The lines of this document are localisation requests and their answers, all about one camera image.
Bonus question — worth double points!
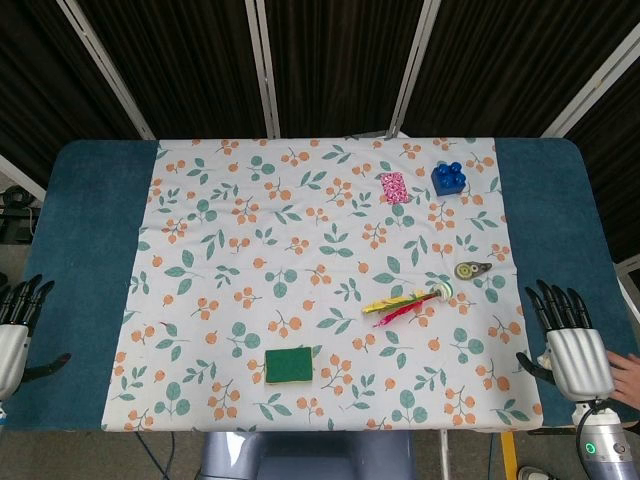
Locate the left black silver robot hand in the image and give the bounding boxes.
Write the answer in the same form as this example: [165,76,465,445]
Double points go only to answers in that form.
[0,273,73,402]

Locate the bare human hand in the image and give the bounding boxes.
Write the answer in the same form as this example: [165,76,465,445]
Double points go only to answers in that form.
[607,351,640,408]

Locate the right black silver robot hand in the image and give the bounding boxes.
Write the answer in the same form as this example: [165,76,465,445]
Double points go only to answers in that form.
[515,278,616,402]

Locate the red yellow feather shuttlecock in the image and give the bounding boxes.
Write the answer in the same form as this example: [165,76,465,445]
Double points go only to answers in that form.
[360,281,455,329]

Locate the floral white tablecloth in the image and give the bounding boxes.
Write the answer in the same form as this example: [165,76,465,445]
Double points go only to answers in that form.
[100,135,544,433]

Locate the teal blue table cover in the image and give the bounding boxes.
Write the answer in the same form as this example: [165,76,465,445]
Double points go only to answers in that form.
[2,137,640,433]

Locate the grey correction tape dispenser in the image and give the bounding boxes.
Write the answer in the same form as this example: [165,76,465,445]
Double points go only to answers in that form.
[453,260,494,280]

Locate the white table leg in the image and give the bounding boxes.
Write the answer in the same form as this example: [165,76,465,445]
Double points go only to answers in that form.
[438,429,452,480]

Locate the blue toy building block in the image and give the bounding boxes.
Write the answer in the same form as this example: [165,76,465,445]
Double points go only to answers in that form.
[430,160,468,198]

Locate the pink patterned eraser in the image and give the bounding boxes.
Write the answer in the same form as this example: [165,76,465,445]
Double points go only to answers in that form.
[379,171,412,205]

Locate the green yellow scouring sponge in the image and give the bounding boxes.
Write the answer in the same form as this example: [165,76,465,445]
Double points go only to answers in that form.
[263,345,315,387]

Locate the yellow floor post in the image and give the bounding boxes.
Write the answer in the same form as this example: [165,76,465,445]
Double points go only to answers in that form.
[501,431,517,480]

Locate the black equipment with cables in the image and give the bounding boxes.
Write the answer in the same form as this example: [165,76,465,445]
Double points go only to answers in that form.
[0,184,42,246]

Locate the blue floor cable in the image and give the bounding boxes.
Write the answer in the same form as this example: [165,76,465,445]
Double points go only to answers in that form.
[133,431,177,480]

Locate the black folding screen white frame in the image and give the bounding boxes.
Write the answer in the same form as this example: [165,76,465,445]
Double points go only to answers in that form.
[0,0,640,266]

